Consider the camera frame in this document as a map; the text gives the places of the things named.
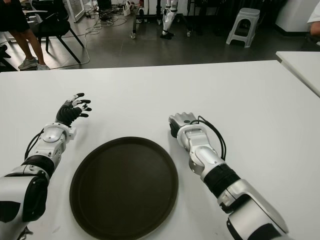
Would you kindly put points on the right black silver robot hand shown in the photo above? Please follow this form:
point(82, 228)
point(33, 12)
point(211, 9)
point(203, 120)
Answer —
point(182, 120)

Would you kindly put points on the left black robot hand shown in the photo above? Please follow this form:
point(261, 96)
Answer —
point(66, 115)

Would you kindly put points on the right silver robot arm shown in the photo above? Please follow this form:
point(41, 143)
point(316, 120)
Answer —
point(245, 200)

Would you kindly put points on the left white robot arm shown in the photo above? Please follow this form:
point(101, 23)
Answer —
point(17, 190)

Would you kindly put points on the person in black shorts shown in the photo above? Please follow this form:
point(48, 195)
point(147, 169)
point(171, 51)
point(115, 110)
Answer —
point(30, 47)

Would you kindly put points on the black chair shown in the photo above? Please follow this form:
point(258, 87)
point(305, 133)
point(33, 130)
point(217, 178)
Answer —
point(50, 27)

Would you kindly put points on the round dark brown tray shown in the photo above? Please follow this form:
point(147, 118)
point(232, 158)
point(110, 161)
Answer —
point(124, 187)

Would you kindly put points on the white framed panel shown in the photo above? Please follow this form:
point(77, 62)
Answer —
point(74, 18)

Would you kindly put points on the white humanoid robot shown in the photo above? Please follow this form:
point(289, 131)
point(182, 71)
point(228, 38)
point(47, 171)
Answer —
point(167, 20)

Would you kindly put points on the white slotted crate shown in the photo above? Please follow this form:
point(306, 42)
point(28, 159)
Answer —
point(126, 10)

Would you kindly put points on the white plastic stool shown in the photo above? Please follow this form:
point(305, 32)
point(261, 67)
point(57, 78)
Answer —
point(247, 12)

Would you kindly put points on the white side table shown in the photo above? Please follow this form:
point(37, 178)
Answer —
point(302, 65)

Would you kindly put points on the white cabinet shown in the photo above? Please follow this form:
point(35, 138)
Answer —
point(295, 15)

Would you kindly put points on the seated person in white shirt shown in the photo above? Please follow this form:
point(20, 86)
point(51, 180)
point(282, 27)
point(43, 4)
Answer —
point(314, 20)

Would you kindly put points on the black chair frame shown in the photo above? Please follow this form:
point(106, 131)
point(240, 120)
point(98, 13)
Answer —
point(3, 56)

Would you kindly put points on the black wheeled metal frame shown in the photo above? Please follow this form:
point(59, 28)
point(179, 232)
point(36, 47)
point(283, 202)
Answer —
point(133, 22)

